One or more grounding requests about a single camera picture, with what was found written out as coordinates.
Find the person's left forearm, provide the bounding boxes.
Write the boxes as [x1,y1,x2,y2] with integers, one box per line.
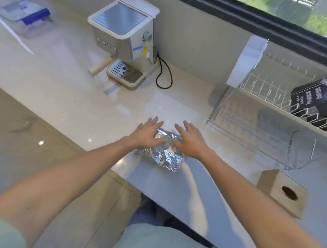
[0,137,138,246]

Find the blue jeans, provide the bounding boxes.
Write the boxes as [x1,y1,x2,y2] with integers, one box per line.
[126,193,218,248]

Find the silver foil bag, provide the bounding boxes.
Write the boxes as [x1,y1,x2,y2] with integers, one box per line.
[138,128,185,173]

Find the person's right forearm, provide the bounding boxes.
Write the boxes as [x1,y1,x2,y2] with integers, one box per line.
[198,149,324,248]

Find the white countertop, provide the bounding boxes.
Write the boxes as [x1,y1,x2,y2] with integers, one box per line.
[0,0,327,248]

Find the wooden tissue box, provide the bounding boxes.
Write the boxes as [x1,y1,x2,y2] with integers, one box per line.
[256,169,308,220]

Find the person's left hand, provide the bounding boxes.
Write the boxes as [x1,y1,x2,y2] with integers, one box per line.
[129,116,168,151]

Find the white espresso machine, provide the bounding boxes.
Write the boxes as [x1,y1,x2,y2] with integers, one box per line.
[87,0,160,91]

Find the blue white plastic pack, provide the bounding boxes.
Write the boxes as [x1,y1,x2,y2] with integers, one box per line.
[0,0,53,39]

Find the pale green shirt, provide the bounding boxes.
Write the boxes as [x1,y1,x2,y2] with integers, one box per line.
[0,219,207,248]

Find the person's right hand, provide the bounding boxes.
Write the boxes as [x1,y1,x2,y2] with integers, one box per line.
[172,120,212,159]

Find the dark window frame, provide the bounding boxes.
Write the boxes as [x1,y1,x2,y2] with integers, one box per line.
[178,0,327,63]

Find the white plastic cutlery holder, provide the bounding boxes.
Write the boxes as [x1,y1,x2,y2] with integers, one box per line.
[226,35,269,88]

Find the white wire dish rack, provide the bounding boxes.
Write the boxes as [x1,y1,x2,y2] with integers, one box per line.
[206,50,327,170]

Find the black power cable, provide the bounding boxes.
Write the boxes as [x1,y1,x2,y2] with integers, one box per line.
[156,52,173,89]

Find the dark brown coffee bag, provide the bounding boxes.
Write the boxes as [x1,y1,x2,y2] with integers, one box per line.
[290,78,327,129]

